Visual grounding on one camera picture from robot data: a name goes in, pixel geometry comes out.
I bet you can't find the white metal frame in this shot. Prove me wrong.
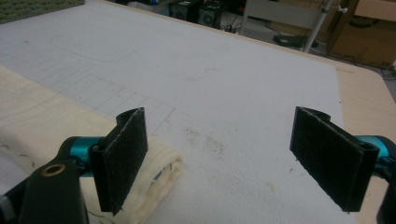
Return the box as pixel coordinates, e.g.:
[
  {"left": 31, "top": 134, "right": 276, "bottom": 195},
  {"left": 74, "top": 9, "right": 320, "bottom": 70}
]
[{"left": 239, "top": 0, "right": 327, "bottom": 35}]

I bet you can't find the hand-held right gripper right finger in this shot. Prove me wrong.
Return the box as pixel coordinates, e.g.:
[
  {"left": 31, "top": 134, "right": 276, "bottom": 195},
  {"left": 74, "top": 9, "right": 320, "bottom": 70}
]
[{"left": 289, "top": 105, "right": 381, "bottom": 213}]

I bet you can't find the white stand pole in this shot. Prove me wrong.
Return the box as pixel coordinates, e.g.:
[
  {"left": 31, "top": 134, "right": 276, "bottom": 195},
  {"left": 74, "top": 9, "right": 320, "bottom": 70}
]
[{"left": 302, "top": 0, "right": 348, "bottom": 53}]

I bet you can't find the green textured mat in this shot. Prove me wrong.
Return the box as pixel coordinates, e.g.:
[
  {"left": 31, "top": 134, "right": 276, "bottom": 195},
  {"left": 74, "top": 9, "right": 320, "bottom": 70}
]
[{"left": 0, "top": 0, "right": 86, "bottom": 25}]

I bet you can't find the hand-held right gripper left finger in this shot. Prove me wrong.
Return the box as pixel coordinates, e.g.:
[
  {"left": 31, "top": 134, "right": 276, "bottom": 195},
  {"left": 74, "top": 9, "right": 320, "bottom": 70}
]
[{"left": 88, "top": 106, "right": 149, "bottom": 217}]

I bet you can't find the black computer case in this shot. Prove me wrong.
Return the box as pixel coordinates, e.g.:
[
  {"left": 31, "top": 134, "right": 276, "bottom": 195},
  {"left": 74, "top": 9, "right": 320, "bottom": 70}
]
[
  {"left": 168, "top": 0, "right": 201, "bottom": 23},
  {"left": 197, "top": 0, "right": 224, "bottom": 30}
]

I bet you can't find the brown cardboard box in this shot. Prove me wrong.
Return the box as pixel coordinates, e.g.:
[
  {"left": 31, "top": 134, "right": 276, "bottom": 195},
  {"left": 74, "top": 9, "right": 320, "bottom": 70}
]
[{"left": 326, "top": 0, "right": 396, "bottom": 70}]

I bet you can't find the black cable bundle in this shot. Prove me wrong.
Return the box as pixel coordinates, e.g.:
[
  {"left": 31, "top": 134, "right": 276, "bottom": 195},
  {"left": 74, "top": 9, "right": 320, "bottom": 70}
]
[{"left": 221, "top": 13, "right": 243, "bottom": 34}]

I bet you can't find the black flat device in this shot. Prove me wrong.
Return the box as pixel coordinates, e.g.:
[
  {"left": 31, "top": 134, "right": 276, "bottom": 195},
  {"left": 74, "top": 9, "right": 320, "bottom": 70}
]
[{"left": 273, "top": 34, "right": 319, "bottom": 49}]

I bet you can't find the cream cloth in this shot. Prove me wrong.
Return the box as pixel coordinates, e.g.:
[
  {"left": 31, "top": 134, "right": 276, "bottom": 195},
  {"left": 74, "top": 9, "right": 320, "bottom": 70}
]
[{"left": 0, "top": 64, "right": 185, "bottom": 224}]

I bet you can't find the white felt mat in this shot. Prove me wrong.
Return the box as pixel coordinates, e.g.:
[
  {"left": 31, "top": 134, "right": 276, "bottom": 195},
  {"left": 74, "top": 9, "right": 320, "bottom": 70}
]
[{"left": 0, "top": 0, "right": 358, "bottom": 224}]

